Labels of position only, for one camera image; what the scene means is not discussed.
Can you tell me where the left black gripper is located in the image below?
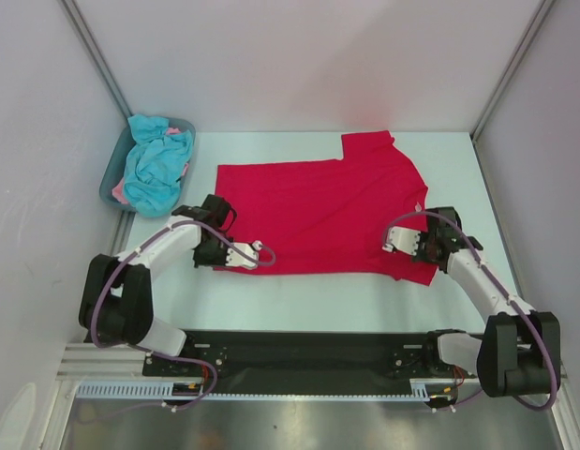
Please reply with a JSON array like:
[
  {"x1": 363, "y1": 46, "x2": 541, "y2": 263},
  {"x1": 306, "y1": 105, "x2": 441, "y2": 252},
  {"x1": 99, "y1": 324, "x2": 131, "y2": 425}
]
[{"x1": 192, "y1": 236, "x2": 236, "y2": 268}]

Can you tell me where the red t shirt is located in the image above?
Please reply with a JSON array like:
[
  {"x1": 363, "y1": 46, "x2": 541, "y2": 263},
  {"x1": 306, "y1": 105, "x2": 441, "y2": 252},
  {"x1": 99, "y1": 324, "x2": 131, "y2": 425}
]
[{"x1": 216, "y1": 131, "x2": 437, "y2": 286}]

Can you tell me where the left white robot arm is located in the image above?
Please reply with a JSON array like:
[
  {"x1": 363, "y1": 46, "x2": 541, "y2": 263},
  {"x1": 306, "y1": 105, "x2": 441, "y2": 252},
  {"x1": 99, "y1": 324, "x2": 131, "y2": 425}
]
[{"x1": 79, "y1": 194, "x2": 237, "y2": 375}]

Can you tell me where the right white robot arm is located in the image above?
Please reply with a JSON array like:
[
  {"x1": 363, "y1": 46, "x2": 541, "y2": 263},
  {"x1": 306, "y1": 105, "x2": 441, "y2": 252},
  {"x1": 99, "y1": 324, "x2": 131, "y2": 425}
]
[{"x1": 415, "y1": 207, "x2": 561, "y2": 411}]

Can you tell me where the cyan t shirt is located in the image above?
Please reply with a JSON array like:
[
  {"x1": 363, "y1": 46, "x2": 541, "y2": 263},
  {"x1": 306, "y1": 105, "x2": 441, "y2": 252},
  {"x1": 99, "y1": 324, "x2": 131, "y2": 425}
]
[{"x1": 123, "y1": 114, "x2": 194, "y2": 218}]

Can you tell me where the grey plastic bin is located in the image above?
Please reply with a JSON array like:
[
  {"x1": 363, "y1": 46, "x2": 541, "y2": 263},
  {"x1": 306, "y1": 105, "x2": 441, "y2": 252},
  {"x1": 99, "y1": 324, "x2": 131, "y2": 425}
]
[{"x1": 98, "y1": 117, "x2": 196, "y2": 213}]

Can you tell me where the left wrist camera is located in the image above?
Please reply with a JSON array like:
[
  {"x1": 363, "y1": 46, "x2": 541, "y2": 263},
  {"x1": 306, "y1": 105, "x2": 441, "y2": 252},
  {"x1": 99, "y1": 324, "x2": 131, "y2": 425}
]
[{"x1": 225, "y1": 240, "x2": 265, "y2": 270}]

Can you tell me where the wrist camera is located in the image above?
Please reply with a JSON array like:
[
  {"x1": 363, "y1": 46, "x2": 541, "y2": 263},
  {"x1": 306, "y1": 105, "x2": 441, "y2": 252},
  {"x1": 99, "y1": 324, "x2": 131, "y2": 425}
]
[
  {"x1": 225, "y1": 240, "x2": 265, "y2": 270},
  {"x1": 382, "y1": 226, "x2": 428, "y2": 257}
]

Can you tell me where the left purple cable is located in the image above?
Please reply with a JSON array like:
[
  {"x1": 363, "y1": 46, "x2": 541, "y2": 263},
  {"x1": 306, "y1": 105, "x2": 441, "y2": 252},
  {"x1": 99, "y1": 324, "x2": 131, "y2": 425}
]
[{"x1": 78, "y1": 219, "x2": 277, "y2": 426}]

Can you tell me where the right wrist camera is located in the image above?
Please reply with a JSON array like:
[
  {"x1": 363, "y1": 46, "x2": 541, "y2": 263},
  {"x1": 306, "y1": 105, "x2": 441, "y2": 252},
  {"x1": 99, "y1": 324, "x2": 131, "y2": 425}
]
[{"x1": 382, "y1": 226, "x2": 428, "y2": 257}]

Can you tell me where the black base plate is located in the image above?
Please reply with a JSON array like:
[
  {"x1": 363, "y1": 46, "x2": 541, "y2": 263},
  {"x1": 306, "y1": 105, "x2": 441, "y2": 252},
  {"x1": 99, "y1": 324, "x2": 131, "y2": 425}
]
[{"x1": 82, "y1": 330, "x2": 539, "y2": 398}]

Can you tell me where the aluminium frame rail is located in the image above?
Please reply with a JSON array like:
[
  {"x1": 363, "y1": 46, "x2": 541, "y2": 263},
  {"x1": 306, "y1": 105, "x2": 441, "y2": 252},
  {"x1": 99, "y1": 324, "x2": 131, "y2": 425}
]
[{"x1": 54, "y1": 341, "x2": 572, "y2": 383}]

